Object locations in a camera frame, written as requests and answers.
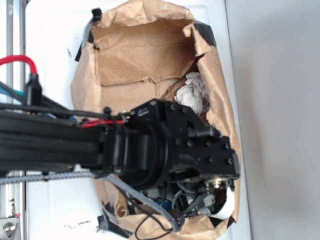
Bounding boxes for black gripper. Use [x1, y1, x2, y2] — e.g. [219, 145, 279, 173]
[102, 99, 241, 190]

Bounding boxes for white plastic tray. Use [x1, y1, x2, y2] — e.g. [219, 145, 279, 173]
[25, 0, 239, 240]

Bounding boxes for brown paper bag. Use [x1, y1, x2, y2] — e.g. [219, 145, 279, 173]
[70, 0, 242, 240]

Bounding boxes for crumpled white paper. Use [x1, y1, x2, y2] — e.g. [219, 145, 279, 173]
[173, 72, 210, 115]

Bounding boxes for black tape strip lower right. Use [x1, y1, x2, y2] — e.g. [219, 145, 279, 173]
[227, 216, 238, 228]

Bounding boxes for crumpled brown cardboard scrap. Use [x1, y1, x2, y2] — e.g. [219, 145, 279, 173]
[160, 78, 186, 102]

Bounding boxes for blue ball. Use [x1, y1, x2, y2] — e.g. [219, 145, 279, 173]
[154, 198, 173, 211]

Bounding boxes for thin black wire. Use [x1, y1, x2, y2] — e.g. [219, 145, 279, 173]
[127, 194, 175, 240]

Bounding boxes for black tape strip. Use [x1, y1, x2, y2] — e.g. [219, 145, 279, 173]
[75, 8, 102, 62]
[97, 201, 133, 239]
[227, 216, 238, 228]
[194, 21, 217, 47]

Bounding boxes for grey braided cable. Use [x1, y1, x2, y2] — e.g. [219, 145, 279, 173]
[0, 170, 186, 233]

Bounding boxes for red cable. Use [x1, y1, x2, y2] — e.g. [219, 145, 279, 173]
[0, 55, 126, 129]

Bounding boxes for black tape strip upper left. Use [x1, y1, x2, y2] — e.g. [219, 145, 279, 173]
[75, 8, 102, 62]

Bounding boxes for aluminium frame rail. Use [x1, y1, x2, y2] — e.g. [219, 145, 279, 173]
[0, 0, 26, 240]

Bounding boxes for black tape strip lower left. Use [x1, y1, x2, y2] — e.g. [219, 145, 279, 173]
[97, 201, 133, 239]

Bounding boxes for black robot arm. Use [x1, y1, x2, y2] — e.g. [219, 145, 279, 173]
[0, 99, 241, 190]

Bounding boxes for black tape strip upper right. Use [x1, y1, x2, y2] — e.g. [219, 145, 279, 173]
[194, 21, 217, 47]

